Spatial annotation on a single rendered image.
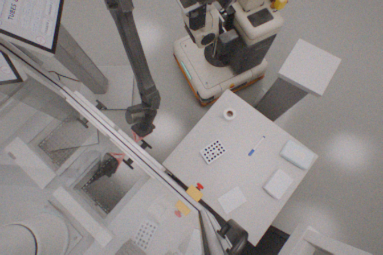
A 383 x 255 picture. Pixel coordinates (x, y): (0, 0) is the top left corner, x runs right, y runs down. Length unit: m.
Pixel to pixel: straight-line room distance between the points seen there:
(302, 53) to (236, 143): 0.70
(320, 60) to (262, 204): 0.92
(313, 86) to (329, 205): 1.13
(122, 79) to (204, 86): 0.84
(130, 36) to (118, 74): 1.51
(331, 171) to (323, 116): 0.50
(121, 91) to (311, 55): 1.59
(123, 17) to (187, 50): 1.28
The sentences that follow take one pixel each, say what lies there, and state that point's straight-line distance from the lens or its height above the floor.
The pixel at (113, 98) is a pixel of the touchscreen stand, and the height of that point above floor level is 0.04.
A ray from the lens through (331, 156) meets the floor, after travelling 2.31.
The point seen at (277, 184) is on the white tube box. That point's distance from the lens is 1.22.
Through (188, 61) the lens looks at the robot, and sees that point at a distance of 1.97.
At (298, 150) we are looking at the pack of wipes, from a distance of 1.29.
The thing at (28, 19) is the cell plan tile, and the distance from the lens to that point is 1.43.
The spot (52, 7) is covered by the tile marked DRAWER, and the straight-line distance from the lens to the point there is 1.52.
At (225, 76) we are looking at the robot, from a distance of 1.91.
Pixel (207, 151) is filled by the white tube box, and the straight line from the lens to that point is 1.18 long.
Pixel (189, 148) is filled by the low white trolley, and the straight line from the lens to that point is 1.21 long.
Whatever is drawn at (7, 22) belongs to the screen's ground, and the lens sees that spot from 1.39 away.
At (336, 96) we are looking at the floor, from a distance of 2.51.
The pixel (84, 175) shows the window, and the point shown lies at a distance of 0.26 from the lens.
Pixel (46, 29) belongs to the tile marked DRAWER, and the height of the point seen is 1.00.
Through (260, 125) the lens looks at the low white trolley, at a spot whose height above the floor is 0.76.
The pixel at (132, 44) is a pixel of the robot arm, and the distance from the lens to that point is 0.82.
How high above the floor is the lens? 1.96
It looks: 75 degrees down
